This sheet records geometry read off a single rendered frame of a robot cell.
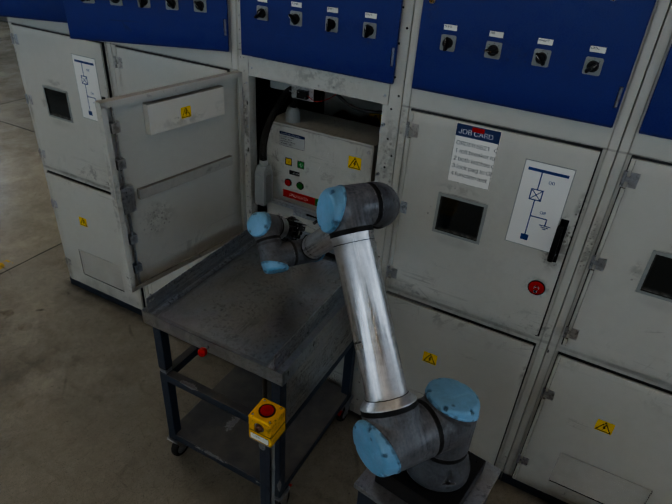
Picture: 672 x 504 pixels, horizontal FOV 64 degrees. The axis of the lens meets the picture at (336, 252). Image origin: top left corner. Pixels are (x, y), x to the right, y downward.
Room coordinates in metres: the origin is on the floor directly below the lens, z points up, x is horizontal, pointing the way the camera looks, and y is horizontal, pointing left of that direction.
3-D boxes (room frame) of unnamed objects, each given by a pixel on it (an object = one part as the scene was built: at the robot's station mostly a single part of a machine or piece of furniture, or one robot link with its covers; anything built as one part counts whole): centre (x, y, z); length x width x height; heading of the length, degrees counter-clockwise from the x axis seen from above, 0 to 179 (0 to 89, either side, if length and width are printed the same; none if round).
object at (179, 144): (1.94, 0.62, 1.21); 0.63 x 0.07 x 0.74; 145
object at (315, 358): (1.72, 0.27, 0.46); 0.64 x 0.58 x 0.66; 154
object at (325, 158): (2.06, 0.11, 1.15); 0.48 x 0.01 x 0.48; 64
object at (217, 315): (1.72, 0.27, 0.82); 0.68 x 0.62 x 0.06; 154
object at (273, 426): (1.07, 0.17, 0.85); 0.08 x 0.08 x 0.10; 64
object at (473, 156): (1.72, -0.44, 1.47); 0.15 x 0.01 x 0.21; 64
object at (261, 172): (2.09, 0.32, 1.14); 0.08 x 0.05 x 0.17; 154
